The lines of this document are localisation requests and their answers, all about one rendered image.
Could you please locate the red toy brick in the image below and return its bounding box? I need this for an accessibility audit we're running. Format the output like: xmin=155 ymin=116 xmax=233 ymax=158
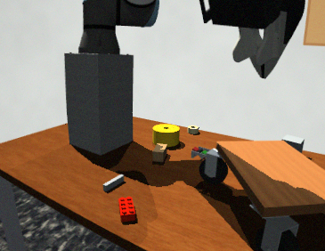
xmin=118 ymin=197 xmax=135 ymax=222

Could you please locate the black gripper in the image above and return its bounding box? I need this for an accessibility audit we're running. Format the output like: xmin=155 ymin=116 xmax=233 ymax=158
xmin=199 ymin=0 xmax=305 ymax=78

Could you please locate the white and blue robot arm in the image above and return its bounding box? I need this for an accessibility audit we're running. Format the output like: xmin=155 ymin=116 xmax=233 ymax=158
xmin=78 ymin=0 xmax=159 ymax=54

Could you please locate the yellow ring-shaped disc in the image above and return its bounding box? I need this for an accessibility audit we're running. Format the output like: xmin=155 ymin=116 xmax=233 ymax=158
xmin=153 ymin=124 xmax=180 ymax=147

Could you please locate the tan wooden block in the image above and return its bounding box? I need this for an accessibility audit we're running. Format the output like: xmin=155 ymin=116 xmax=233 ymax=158
xmin=152 ymin=143 xmax=167 ymax=162

